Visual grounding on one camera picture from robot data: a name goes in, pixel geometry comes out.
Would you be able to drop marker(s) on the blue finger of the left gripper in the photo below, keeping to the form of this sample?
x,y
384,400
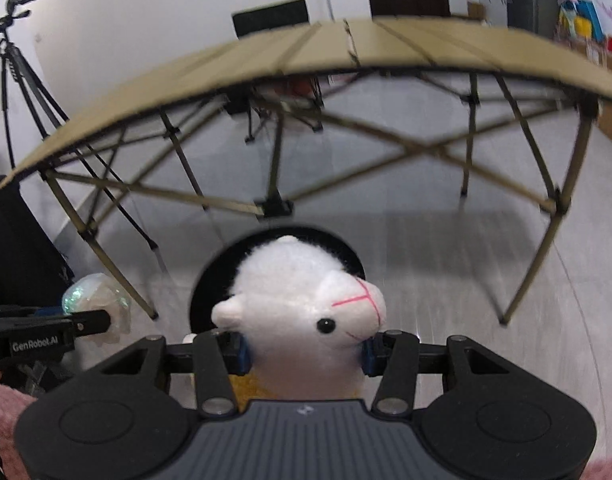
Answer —
x,y
92,322

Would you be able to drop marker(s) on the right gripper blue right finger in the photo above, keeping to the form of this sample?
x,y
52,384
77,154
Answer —
x,y
393,357

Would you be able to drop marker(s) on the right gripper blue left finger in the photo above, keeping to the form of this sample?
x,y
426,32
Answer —
x,y
217,356

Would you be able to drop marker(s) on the iridescent white plastic bag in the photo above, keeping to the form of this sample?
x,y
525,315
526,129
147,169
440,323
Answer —
x,y
99,291

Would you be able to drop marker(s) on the alpaca plush toy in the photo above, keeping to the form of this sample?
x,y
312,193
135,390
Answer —
x,y
308,346

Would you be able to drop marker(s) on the black trash bin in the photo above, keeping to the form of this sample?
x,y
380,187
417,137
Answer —
x,y
282,261

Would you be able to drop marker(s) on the pink fluffy rug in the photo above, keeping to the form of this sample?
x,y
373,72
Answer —
x,y
12,404

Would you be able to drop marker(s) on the black suitcase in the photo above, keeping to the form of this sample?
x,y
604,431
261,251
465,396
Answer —
x,y
33,273

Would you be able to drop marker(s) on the folding camping table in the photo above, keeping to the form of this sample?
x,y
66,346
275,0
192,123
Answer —
x,y
255,72

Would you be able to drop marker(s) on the black folding chair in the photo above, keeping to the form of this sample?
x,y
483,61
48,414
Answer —
x,y
278,15

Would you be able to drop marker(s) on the blue gift bag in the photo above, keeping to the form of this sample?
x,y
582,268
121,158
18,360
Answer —
x,y
587,11

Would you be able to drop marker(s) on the purple coral decoration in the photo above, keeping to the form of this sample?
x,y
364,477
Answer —
x,y
608,12

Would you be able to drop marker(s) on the black camera tripod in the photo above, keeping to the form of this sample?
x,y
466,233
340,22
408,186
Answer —
x,y
36,96

